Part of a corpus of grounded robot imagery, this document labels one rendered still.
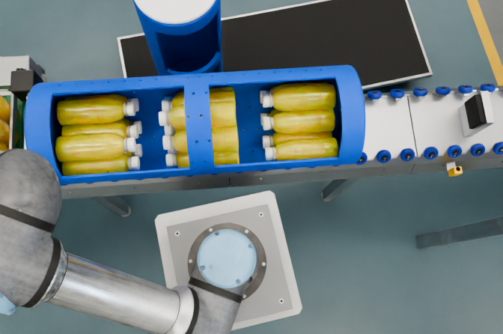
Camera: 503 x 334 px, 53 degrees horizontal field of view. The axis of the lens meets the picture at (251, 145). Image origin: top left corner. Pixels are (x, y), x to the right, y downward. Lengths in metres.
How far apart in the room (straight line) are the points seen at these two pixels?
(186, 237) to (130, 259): 1.27
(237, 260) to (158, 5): 0.93
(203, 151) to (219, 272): 0.41
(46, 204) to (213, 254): 0.35
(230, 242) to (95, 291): 0.28
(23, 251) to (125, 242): 1.70
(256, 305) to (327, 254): 1.30
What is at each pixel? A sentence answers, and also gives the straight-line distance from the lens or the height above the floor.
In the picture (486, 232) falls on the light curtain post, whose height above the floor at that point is 0.69.
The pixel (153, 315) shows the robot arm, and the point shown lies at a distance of 0.98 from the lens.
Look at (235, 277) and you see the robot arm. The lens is 1.03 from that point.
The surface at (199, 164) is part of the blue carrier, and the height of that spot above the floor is 1.15.
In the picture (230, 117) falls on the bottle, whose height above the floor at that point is 1.19.
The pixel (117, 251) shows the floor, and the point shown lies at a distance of 2.54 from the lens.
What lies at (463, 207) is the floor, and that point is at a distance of 2.76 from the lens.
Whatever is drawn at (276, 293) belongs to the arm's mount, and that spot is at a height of 1.22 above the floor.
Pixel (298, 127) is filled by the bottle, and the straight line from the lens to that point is 1.47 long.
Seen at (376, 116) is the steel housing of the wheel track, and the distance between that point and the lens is 1.70.
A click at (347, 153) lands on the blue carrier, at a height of 1.15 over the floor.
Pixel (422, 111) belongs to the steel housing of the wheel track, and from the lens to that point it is 1.76.
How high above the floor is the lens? 2.48
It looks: 75 degrees down
